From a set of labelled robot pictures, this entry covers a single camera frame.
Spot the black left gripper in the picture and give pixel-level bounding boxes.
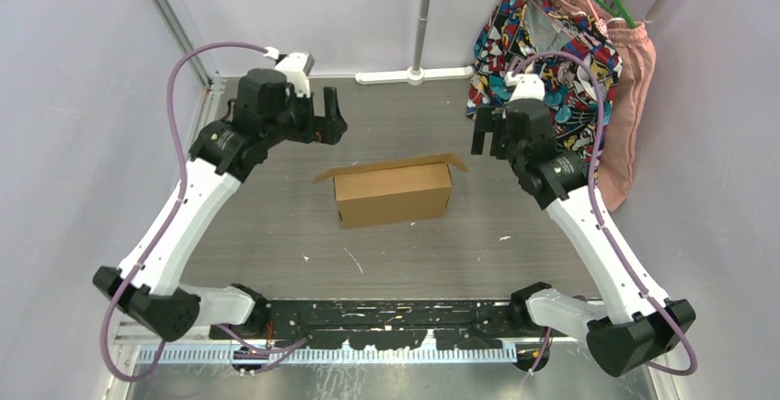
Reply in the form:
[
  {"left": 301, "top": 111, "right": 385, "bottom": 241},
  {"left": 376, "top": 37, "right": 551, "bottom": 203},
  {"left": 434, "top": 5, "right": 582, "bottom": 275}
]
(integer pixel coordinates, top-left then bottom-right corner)
[{"left": 262, "top": 84, "right": 345, "bottom": 148}]

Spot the brown cardboard box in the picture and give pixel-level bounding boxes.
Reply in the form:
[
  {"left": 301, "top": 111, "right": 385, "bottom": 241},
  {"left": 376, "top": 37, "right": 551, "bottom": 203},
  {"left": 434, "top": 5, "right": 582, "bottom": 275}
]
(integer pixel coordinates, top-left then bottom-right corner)
[{"left": 312, "top": 153, "right": 468, "bottom": 229}]

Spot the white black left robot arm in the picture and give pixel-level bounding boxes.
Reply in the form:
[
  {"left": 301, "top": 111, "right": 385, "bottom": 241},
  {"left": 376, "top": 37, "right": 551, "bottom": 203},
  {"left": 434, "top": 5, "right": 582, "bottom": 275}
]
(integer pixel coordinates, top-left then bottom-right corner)
[{"left": 93, "top": 52, "right": 348, "bottom": 342}]

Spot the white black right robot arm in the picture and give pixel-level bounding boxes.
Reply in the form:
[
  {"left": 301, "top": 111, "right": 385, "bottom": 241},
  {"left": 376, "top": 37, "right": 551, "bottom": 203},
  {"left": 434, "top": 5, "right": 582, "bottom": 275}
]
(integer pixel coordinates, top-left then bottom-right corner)
[{"left": 471, "top": 74, "right": 696, "bottom": 377}]

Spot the white rack stand with pole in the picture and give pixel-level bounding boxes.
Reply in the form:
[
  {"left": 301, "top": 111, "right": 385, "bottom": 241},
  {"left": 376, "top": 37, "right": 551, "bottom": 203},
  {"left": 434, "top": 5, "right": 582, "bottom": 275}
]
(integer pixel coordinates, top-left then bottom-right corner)
[{"left": 354, "top": 0, "right": 474, "bottom": 86}]

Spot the colourful cartoon print garment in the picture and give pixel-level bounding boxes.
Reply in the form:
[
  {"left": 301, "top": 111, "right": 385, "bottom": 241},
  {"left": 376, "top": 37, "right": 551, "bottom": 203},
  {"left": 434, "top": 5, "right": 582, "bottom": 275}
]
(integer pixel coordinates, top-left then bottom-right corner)
[{"left": 465, "top": 0, "right": 623, "bottom": 162}]

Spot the pink garment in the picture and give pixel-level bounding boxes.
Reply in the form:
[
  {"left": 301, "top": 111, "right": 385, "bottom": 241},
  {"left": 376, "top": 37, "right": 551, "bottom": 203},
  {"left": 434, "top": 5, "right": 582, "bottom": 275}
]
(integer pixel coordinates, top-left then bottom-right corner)
[{"left": 548, "top": 0, "right": 656, "bottom": 211}]

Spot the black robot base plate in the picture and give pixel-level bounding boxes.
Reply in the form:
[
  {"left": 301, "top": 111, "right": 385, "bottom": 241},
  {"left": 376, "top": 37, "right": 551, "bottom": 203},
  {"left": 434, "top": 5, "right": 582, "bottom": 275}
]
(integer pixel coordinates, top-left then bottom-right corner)
[{"left": 208, "top": 299, "right": 554, "bottom": 371}]

